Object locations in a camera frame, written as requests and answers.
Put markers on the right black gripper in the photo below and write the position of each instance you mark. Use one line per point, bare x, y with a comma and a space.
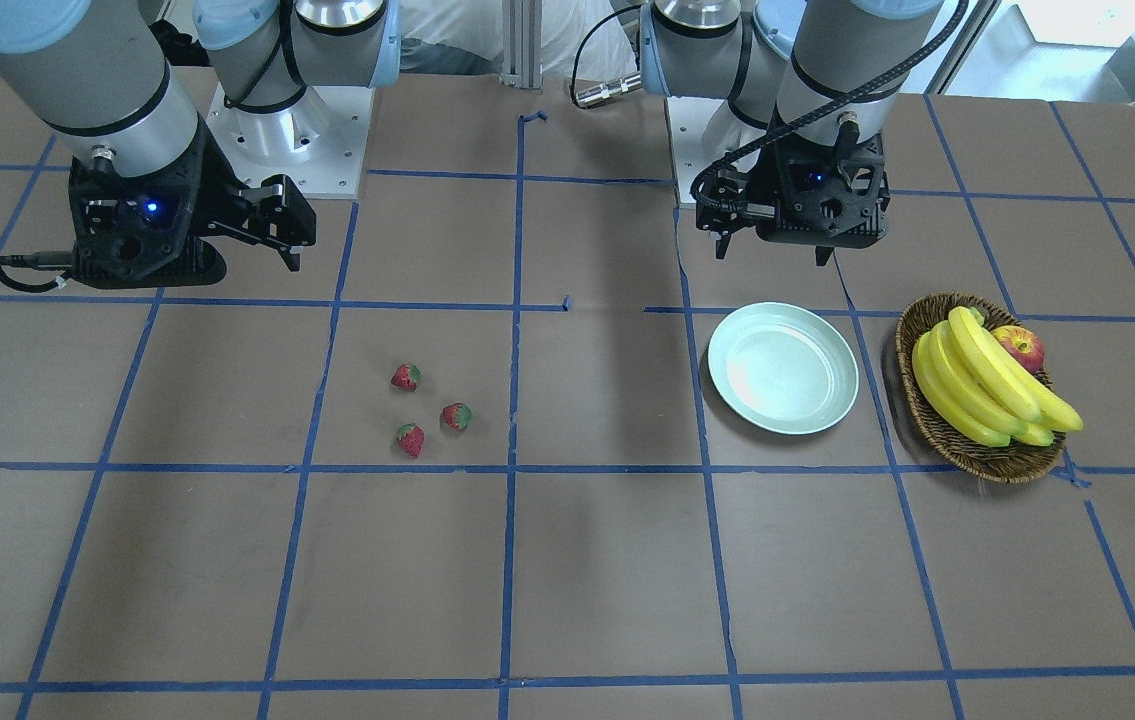
214, 180

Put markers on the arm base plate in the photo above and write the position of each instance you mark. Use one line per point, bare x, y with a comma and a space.
702, 130
320, 142

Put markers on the yellow banana bunch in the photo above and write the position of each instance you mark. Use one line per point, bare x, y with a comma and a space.
981, 391

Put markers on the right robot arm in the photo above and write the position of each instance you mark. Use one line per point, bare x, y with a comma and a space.
95, 73

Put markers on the light green plate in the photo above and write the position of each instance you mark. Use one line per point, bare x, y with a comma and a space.
783, 369

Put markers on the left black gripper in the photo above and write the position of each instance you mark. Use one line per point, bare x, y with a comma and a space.
762, 177

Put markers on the aluminium frame post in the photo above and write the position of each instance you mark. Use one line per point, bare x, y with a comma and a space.
520, 32

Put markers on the red strawberry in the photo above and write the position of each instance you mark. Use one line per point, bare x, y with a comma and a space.
457, 416
410, 438
406, 376

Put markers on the red apple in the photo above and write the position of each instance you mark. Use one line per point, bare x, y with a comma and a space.
1022, 345

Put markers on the brown wicker basket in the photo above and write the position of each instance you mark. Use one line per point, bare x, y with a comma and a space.
918, 421

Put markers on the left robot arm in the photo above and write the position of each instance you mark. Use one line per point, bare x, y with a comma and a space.
776, 111

